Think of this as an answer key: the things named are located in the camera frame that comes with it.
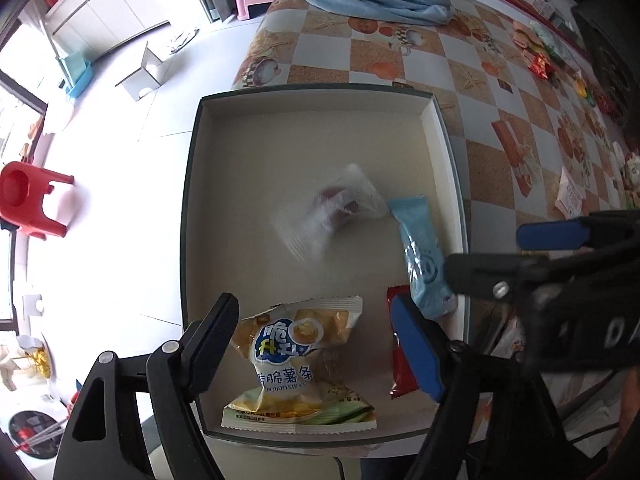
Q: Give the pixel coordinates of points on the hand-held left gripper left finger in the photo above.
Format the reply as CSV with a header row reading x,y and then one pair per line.
x,y
210,340

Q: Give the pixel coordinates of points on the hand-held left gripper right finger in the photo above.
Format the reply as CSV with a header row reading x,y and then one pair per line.
x,y
415,350

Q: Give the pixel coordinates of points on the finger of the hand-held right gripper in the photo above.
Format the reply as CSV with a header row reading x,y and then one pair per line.
x,y
550,235
485,272

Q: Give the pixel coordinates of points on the red snack packet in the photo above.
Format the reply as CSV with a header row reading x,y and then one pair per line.
x,y
402,380

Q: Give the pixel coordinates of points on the pink white biscuit packet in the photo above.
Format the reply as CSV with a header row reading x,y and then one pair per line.
x,y
570,195

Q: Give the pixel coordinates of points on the light blue snack packet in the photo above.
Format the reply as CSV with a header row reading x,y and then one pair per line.
x,y
420,260

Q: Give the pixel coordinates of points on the yellow potato stick packet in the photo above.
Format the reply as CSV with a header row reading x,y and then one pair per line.
x,y
290,360

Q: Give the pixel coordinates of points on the clear packet with brown cake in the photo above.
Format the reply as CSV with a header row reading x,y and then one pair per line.
x,y
330,210

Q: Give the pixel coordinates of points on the white cardboard box dark rim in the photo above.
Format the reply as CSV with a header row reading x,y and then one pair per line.
x,y
280,150

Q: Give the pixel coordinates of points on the checkered printed tablecloth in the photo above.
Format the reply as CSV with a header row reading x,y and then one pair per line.
x,y
500,125

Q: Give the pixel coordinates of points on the white container with yellow contents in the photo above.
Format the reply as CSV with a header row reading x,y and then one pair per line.
x,y
37,360

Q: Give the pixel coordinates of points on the tiny white cardboard stool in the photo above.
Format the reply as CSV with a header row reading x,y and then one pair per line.
x,y
34,304

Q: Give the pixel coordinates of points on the pile of assorted snack packets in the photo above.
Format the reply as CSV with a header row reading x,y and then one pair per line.
x,y
545,50

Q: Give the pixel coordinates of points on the white washing machine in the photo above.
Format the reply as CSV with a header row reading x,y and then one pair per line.
x,y
25,427

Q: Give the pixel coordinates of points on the small cardboard box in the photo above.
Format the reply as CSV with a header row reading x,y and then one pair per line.
x,y
544,2

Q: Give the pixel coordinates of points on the red plastic stool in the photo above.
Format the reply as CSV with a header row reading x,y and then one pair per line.
x,y
25,195

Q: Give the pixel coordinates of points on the small white stool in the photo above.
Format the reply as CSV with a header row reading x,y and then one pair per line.
x,y
150,67

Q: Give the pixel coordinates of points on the blue plastic dustpan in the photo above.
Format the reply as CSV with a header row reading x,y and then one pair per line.
x,y
77,77

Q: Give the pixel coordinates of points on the white cloth on floor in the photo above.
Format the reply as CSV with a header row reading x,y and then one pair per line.
x,y
181,40

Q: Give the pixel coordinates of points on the white cabinet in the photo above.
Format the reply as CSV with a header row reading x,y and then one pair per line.
x,y
105,10

